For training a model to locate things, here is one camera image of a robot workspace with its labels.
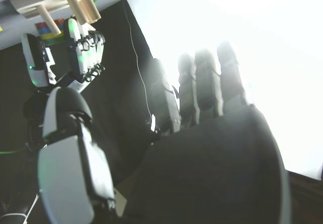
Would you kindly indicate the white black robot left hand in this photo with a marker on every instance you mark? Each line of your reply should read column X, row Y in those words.
column 202, row 171

